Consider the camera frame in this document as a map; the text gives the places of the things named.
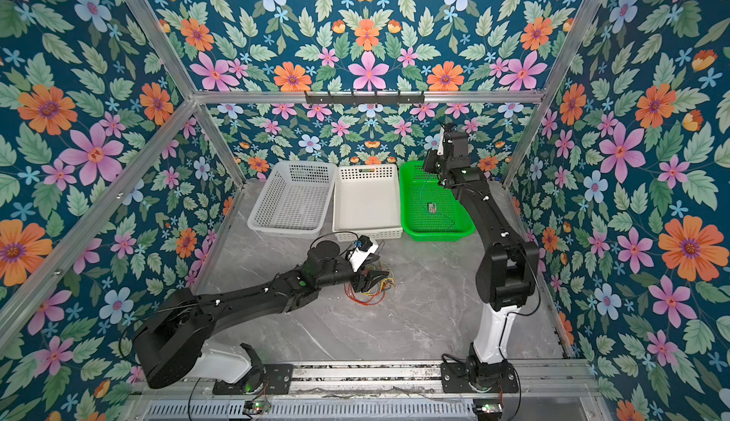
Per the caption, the yellow cable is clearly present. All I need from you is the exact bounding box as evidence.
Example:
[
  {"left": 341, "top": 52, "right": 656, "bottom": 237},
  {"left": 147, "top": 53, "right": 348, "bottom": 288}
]
[{"left": 364, "top": 260, "right": 395, "bottom": 299}]

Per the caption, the green plastic basket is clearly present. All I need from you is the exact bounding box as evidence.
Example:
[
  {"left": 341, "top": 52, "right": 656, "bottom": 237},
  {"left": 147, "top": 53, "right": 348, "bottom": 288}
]
[{"left": 398, "top": 161, "right": 475, "bottom": 242}]

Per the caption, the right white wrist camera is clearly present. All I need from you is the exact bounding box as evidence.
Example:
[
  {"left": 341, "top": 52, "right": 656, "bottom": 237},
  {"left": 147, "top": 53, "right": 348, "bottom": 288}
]
[{"left": 424, "top": 134, "right": 443, "bottom": 155}]

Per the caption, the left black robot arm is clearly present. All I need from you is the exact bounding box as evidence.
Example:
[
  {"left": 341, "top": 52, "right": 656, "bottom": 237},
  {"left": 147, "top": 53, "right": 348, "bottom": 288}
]
[{"left": 133, "top": 239, "right": 390, "bottom": 389}]

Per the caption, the white mesh basket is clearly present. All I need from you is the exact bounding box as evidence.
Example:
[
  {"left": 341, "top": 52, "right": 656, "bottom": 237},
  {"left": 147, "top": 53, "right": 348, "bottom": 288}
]
[{"left": 247, "top": 161, "right": 338, "bottom": 239}]

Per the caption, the cream perforated basket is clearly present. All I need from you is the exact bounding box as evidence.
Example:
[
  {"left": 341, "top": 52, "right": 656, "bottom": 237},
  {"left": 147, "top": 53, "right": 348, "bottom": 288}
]
[{"left": 332, "top": 164, "right": 403, "bottom": 242}]

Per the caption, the green cable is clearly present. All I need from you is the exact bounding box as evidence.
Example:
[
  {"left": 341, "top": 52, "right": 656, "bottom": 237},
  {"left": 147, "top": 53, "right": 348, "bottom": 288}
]
[{"left": 418, "top": 184, "right": 475, "bottom": 234}]

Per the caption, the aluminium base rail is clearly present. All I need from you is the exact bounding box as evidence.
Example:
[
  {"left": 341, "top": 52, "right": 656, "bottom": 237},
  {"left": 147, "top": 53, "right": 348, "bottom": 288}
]
[{"left": 121, "top": 359, "right": 611, "bottom": 420}]

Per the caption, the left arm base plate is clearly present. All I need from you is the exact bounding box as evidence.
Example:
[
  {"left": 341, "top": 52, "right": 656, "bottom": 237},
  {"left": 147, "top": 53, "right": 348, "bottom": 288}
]
[{"left": 213, "top": 364, "right": 294, "bottom": 396}]

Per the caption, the black hook bar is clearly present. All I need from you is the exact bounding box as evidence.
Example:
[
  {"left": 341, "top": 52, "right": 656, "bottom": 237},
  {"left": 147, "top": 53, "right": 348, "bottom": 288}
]
[{"left": 304, "top": 92, "right": 426, "bottom": 106}]

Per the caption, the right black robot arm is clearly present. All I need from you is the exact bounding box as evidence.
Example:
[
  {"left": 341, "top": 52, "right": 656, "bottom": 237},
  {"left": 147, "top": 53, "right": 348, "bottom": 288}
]
[{"left": 423, "top": 124, "right": 539, "bottom": 393}]

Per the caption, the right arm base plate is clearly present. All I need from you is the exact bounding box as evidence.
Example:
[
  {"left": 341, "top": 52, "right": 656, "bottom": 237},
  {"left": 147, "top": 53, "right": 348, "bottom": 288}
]
[{"left": 440, "top": 361, "right": 520, "bottom": 394}]

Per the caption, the red cable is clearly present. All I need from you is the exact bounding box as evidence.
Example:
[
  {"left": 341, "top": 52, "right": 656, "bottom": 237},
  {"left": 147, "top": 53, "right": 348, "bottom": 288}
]
[{"left": 341, "top": 255, "right": 395, "bottom": 307}]

